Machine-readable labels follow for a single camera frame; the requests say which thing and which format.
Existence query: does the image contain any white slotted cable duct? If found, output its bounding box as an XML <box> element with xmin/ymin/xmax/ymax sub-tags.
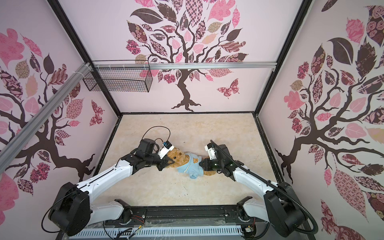
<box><xmin>68</xmin><ymin>226</ymin><xmax>243</xmax><ymax>240</ymax></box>

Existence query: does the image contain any left thin black cable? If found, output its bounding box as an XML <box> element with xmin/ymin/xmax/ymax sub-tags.
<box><xmin>140</xmin><ymin>125</ymin><xmax>172</xmax><ymax>145</ymax></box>

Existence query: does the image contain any black wire mesh basket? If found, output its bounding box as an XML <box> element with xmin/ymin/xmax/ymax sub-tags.
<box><xmin>83</xmin><ymin>60</ymin><xmax>154</xmax><ymax>93</ymax></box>

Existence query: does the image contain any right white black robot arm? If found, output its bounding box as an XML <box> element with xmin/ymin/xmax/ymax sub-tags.
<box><xmin>200</xmin><ymin>142</ymin><xmax>308</xmax><ymax>237</ymax></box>

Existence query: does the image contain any right black corrugated cable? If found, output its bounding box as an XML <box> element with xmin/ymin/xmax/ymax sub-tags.
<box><xmin>209</xmin><ymin>139</ymin><xmax>319</xmax><ymax>235</ymax></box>

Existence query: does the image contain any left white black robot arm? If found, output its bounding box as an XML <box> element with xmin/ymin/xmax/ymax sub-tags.
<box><xmin>46</xmin><ymin>139</ymin><xmax>174</xmax><ymax>237</ymax></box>

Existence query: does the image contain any rear aluminium rail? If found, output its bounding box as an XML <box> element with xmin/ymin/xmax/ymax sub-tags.
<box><xmin>94</xmin><ymin>62</ymin><xmax>277</xmax><ymax>70</ymax></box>

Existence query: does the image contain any left aluminium rail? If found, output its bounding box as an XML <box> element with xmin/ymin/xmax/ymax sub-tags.
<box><xmin>1</xmin><ymin>63</ymin><xmax>92</xmax><ymax>173</ymax></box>

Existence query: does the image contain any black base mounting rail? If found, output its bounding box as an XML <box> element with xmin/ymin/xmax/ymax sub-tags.
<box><xmin>56</xmin><ymin>203</ymin><xmax>316</xmax><ymax>240</ymax></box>

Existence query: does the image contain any aluminium rail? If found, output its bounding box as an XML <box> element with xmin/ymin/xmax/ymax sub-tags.
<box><xmin>94</xmin><ymin>62</ymin><xmax>277</xmax><ymax>70</ymax></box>
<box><xmin>1</xmin><ymin>63</ymin><xmax>92</xmax><ymax>173</ymax></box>

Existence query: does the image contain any brown plush teddy bear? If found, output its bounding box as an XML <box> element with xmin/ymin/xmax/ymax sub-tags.
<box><xmin>167</xmin><ymin>148</ymin><xmax>217</xmax><ymax>176</ymax></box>

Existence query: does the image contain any light blue fleece hoodie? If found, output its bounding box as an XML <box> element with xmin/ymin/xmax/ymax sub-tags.
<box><xmin>177</xmin><ymin>153</ymin><xmax>204</xmax><ymax>179</ymax></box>

